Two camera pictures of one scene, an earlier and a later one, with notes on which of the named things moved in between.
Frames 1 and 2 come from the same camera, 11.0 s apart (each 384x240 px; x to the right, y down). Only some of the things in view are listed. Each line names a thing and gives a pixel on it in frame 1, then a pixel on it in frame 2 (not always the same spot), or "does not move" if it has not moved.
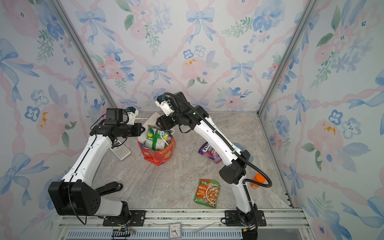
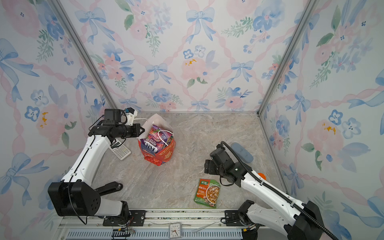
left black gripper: (138, 132) does not move
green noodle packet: (208, 192) does not move
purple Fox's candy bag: (206, 149) → (157, 139)
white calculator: (121, 151) does not move
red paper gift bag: (155, 157) does not move
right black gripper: (163, 122) → (209, 164)
